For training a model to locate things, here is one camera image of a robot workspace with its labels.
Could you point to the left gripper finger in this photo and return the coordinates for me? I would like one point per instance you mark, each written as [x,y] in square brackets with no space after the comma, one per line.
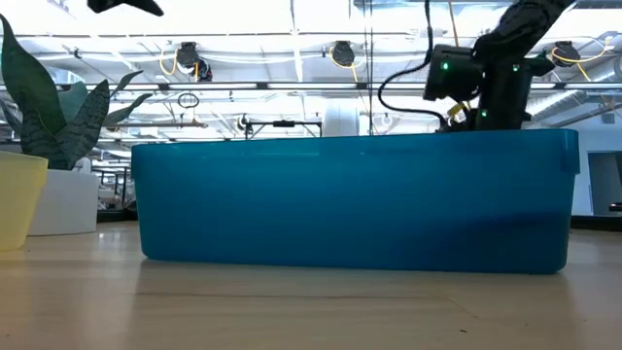
[146,6]

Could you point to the green plant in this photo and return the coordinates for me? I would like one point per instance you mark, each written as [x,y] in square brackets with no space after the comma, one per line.
[29,97]

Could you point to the blue plastic bin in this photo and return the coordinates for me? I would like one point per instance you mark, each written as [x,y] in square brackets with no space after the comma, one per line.
[340,204]

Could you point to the yellow plastic bin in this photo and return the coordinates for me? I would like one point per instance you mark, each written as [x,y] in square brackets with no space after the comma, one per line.
[19,204]

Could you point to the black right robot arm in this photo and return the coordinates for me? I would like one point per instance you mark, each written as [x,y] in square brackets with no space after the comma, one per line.
[529,19]

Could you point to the rig light bar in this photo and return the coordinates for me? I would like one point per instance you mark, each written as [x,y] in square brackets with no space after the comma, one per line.
[218,86]

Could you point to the dark door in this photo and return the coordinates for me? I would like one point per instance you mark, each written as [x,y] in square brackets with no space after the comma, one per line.
[605,182]

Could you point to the white column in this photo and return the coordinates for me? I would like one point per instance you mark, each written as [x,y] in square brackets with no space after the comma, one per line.
[340,119]

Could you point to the silver ventilation duct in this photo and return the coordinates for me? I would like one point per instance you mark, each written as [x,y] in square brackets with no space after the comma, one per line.
[559,104]

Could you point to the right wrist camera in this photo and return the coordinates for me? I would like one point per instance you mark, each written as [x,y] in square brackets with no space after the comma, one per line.
[452,73]

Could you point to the distant black frame stand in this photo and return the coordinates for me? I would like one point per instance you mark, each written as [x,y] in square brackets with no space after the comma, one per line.
[284,123]

